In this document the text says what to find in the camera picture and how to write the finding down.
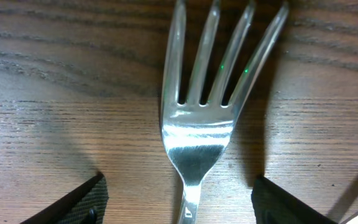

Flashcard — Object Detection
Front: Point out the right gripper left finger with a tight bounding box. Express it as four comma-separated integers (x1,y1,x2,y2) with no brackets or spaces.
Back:
21,172,109,224

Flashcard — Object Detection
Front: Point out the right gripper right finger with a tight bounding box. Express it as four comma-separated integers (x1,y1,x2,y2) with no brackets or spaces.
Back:
251,175,336,224

